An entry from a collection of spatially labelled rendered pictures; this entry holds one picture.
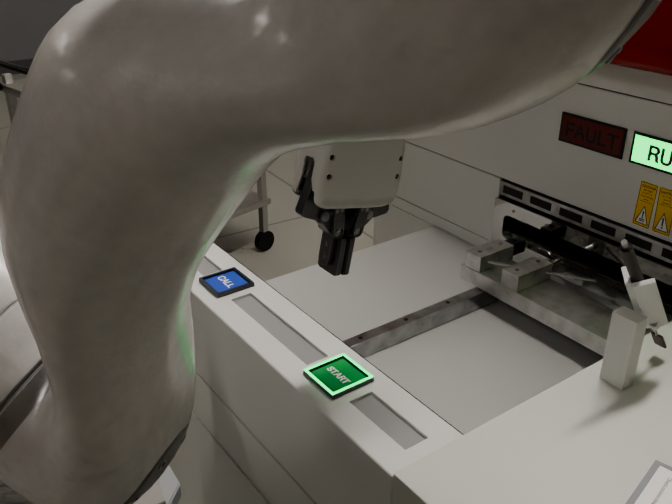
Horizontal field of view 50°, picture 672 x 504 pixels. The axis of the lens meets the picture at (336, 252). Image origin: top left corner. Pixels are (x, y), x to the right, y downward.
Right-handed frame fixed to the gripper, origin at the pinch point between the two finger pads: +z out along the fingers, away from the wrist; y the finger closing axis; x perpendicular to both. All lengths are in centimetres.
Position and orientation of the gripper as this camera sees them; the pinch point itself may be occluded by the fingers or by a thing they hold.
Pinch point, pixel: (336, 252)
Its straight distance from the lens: 71.7
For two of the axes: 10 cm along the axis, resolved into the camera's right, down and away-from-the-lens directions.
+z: -1.7, 9.3, 3.3
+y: -8.0, 0.7, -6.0
